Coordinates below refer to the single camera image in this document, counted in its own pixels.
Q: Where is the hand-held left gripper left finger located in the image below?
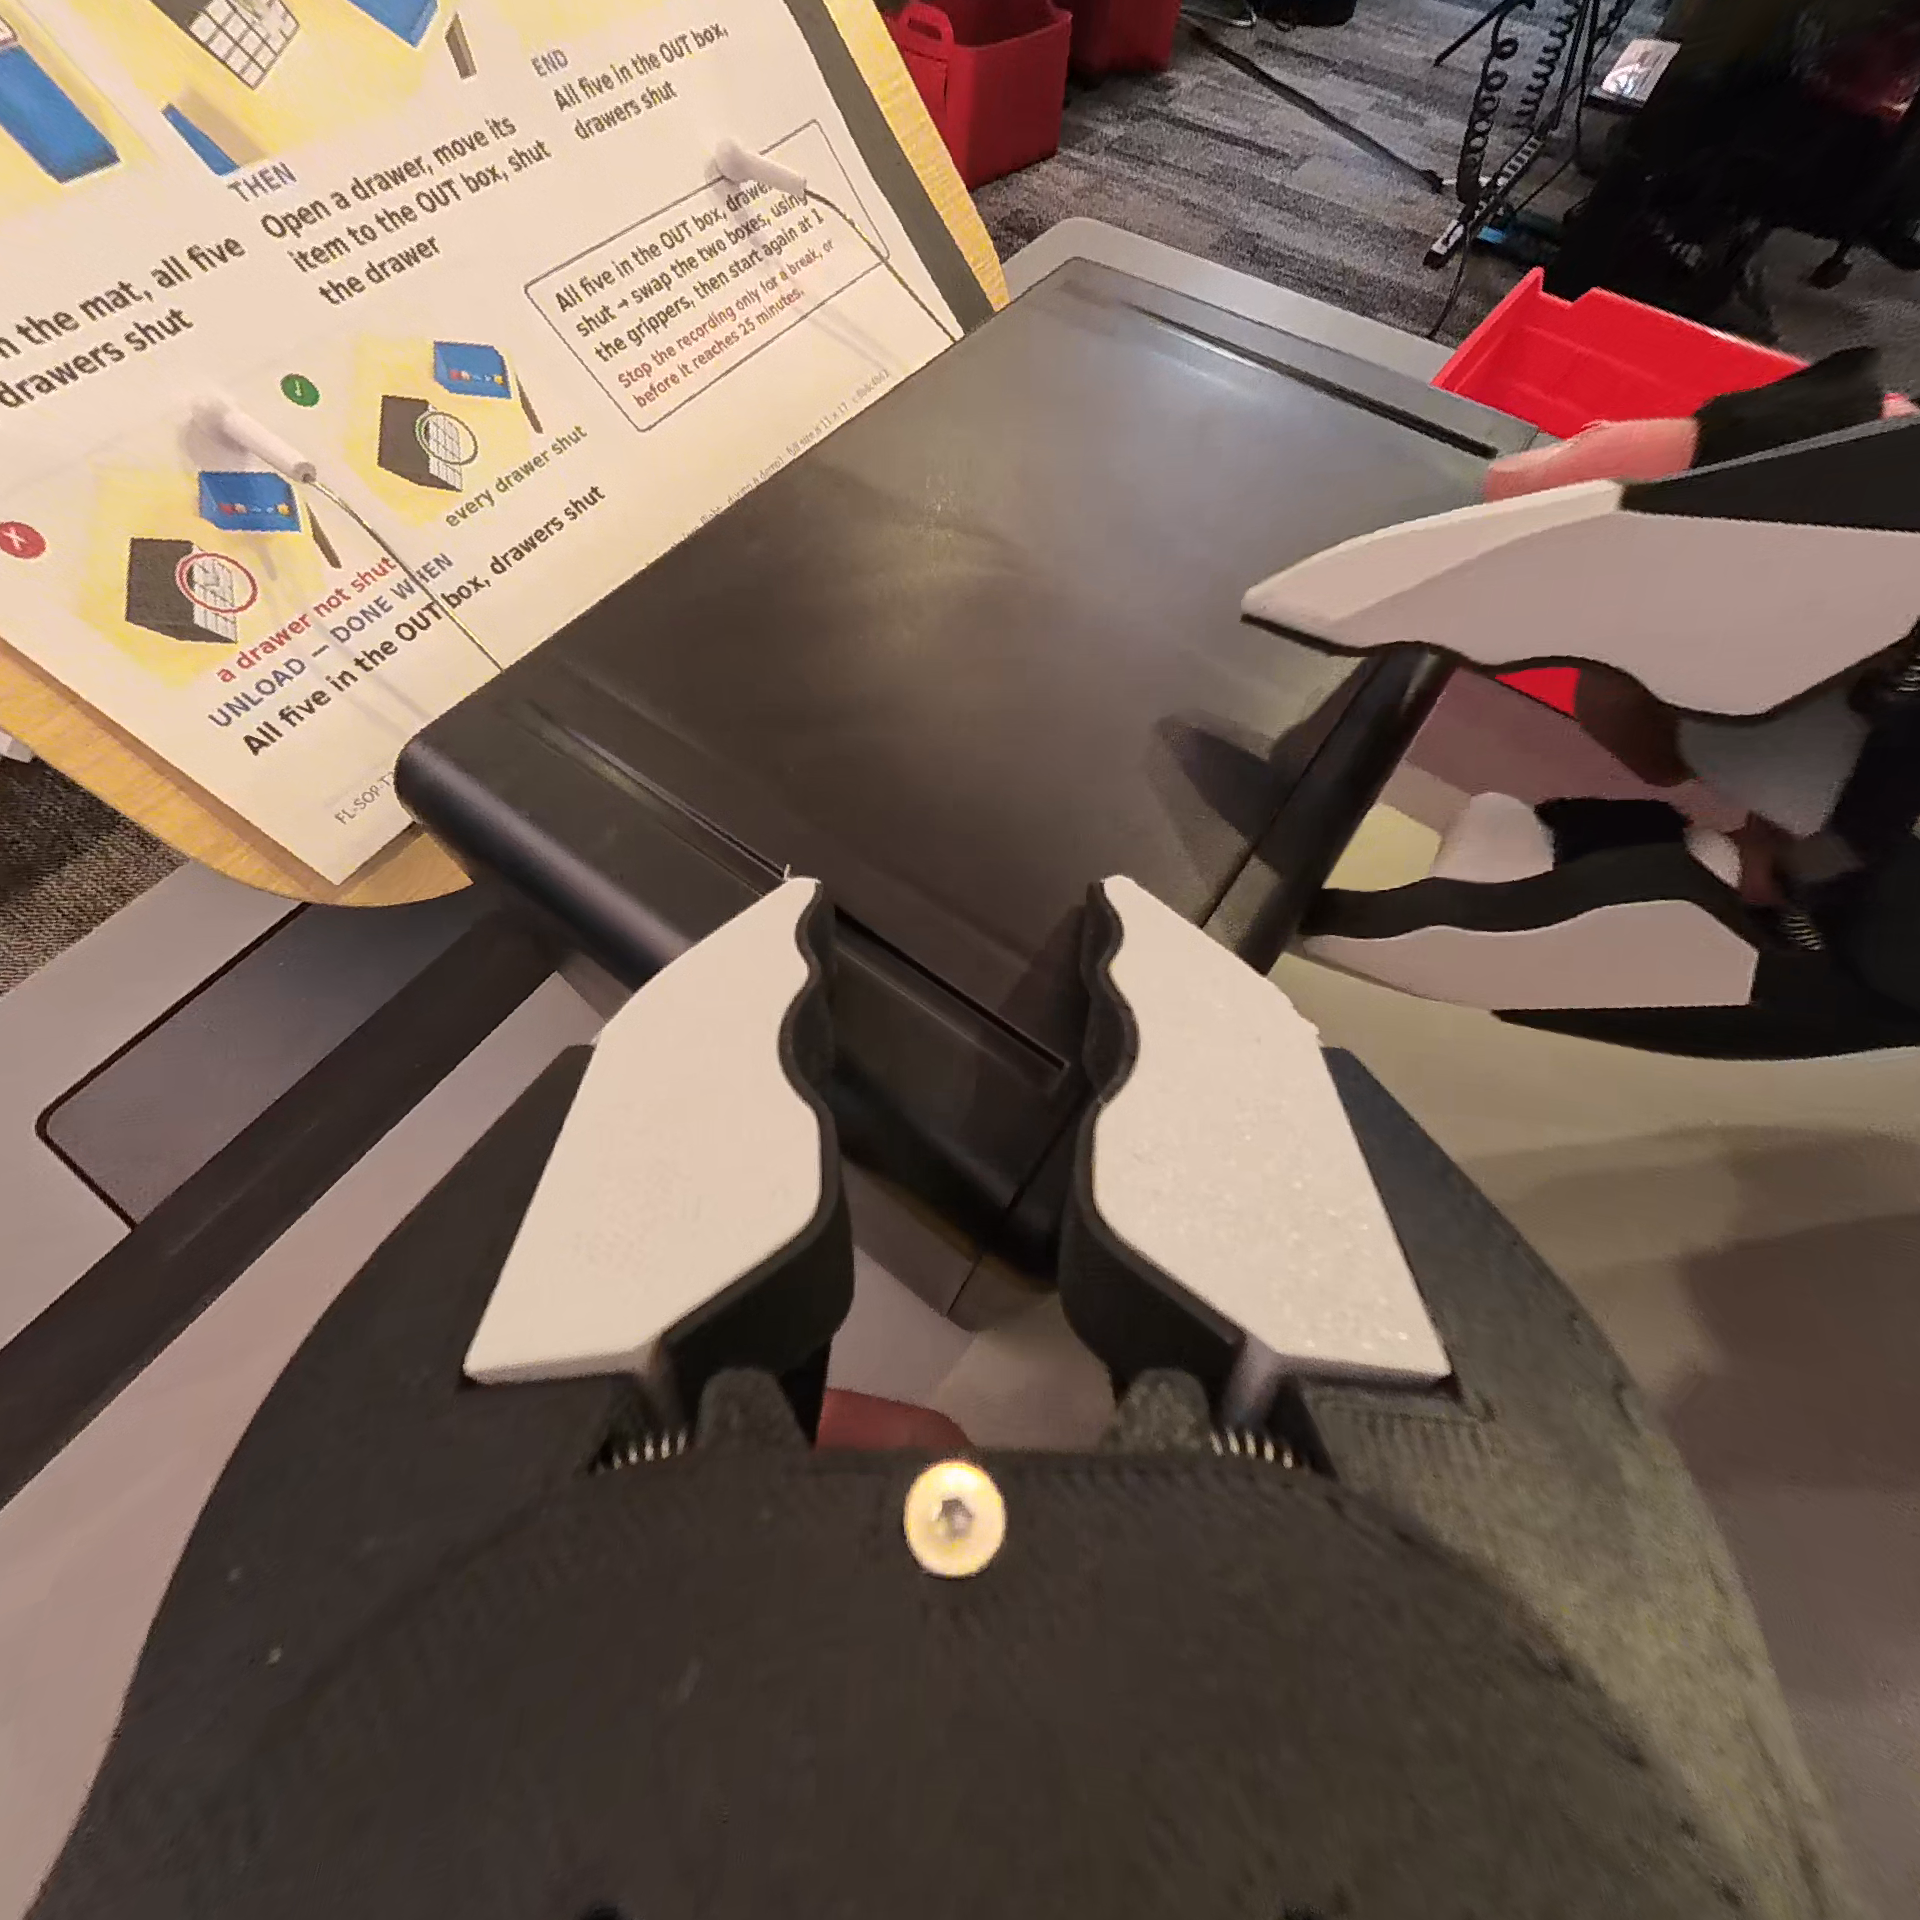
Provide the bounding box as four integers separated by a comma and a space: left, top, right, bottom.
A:
461, 877, 856, 1386

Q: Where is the instruction sheet on board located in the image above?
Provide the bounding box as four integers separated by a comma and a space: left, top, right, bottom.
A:
0, 0, 1009, 912

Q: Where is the person's right hand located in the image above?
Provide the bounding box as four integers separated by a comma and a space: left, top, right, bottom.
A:
1481, 416, 1705, 500

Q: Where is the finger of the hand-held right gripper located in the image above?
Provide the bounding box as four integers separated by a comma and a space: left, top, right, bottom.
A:
1238, 481, 1920, 720
1295, 792, 1764, 1015

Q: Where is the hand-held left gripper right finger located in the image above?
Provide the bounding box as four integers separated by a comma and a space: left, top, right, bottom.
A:
1055, 874, 1455, 1392

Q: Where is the black drawer cabinet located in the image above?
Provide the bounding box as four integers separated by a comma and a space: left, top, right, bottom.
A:
397, 259, 1539, 1329

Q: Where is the printed instruction sheet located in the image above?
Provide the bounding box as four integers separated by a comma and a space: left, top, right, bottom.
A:
0, 0, 961, 888

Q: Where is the white plug with thin wire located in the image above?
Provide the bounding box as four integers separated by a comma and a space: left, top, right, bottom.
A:
182, 394, 510, 676
711, 135, 965, 345

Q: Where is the red plastic bin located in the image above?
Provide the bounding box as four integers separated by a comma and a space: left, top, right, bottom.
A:
1431, 267, 1814, 722
883, 0, 1076, 192
1068, 0, 1187, 80

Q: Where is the black power strip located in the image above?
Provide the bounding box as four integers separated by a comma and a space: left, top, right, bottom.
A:
1431, 113, 1553, 260

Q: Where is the dark equipment pile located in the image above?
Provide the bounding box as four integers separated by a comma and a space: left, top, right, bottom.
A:
1574, 0, 1920, 295

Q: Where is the black coiled cable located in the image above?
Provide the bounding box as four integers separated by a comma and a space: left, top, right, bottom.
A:
1459, 0, 1593, 183

